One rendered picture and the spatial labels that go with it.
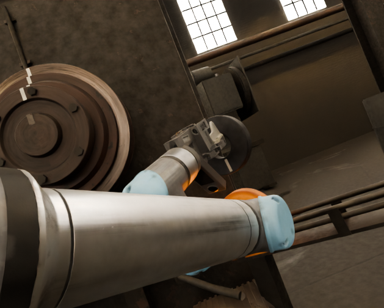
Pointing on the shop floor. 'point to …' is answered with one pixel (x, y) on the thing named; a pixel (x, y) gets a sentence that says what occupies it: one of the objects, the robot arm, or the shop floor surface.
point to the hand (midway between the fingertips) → (218, 138)
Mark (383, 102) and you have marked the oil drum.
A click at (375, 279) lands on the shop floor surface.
